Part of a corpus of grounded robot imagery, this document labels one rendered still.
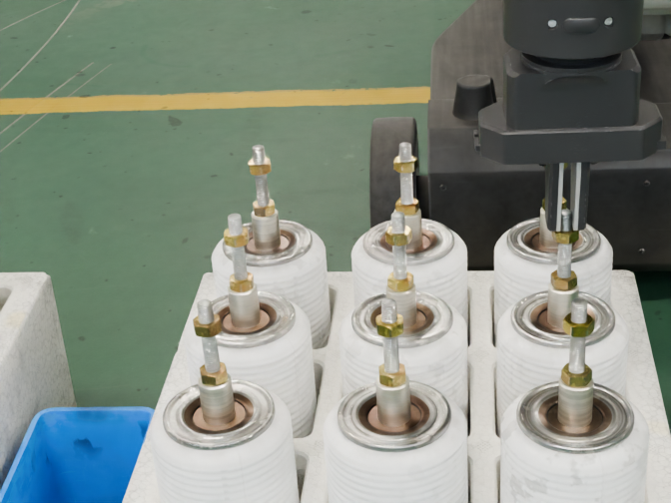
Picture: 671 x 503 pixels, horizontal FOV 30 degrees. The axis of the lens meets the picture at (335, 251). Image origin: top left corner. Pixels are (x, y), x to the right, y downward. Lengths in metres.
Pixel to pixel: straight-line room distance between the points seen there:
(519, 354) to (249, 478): 0.22
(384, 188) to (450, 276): 0.33
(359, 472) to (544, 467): 0.12
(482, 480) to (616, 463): 0.12
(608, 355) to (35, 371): 0.52
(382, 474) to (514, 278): 0.26
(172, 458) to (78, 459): 0.32
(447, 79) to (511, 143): 0.75
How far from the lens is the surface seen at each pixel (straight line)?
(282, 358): 0.92
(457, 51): 1.67
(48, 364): 1.20
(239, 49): 2.23
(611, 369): 0.92
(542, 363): 0.90
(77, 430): 1.12
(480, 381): 0.99
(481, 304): 1.09
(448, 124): 1.35
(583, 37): 0.79
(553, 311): 0.92
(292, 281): 1.02
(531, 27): 0.80
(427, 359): 0.90
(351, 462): 0.81
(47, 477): 1.13
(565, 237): 0.89
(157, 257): 1.57
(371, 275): 1.01
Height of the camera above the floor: 0.76
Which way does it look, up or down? 29 degrees down
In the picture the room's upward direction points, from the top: 4 degrees counter-clockwise
